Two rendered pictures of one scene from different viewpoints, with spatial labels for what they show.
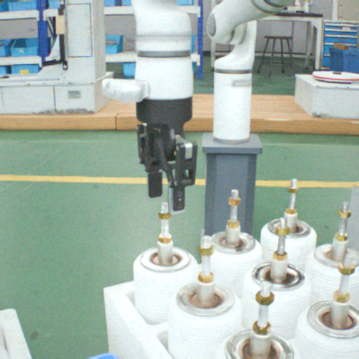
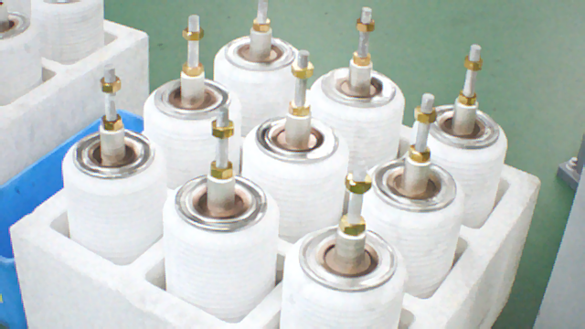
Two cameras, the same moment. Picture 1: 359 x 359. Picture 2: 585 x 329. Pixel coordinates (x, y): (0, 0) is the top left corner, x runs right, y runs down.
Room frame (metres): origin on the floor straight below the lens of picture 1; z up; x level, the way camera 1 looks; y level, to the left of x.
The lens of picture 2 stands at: (0.17, -0.71, 0.70)
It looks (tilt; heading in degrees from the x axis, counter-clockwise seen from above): 35 degrees down; 56
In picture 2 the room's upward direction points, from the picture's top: 4 degrees clockwise
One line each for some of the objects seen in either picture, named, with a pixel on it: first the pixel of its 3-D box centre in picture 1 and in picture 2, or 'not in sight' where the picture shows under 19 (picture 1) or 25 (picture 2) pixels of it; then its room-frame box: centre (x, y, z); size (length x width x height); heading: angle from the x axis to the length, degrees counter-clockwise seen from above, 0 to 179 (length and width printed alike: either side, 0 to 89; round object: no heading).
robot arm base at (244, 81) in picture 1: (231, 106); not in sight; (1.13, -0.13, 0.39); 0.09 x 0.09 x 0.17; 86
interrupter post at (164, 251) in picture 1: (165, 252); (260, 43); (0.60, 0.02, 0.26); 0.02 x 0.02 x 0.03
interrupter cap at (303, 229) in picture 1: (289, 228); (462, 127); (0.71, -0.19, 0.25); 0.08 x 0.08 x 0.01
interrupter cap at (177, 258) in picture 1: (165, 259); (260, 53); (0.60, 0.02, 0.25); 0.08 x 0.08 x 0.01
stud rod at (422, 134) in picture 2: (342, 226); (422, 134); (0.60, -0.24, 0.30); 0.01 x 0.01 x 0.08; 4
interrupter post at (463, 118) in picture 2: (289, 221); (464, 115); (0.71, -0.19, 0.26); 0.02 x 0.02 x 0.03
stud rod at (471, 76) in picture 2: (292, 200); (470, 81); (0.71, -0.19, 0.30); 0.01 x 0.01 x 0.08; 73
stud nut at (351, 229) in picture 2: not in sight; (353, 224); (0.50, -0.30, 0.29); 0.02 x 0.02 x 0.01; 75
